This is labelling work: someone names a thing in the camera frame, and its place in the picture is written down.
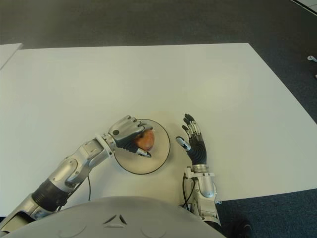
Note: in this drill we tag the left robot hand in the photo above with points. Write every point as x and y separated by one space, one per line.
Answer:
123 129

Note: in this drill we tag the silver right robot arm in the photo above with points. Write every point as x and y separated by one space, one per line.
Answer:
206 183

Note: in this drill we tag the small white floor object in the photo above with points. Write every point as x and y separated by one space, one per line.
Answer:
312 58

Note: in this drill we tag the grey robot torso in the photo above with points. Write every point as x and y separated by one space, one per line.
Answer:
123 223

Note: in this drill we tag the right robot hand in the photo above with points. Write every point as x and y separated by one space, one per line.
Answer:
198 151

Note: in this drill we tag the white plate with black rim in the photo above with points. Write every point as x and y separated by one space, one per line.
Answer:
148 164

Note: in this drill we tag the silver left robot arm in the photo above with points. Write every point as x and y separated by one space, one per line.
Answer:
74 168

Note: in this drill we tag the neighbouring white table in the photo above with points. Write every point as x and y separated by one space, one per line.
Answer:
7 53

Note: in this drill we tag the red yellow apple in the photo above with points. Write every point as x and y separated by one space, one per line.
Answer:
147 140

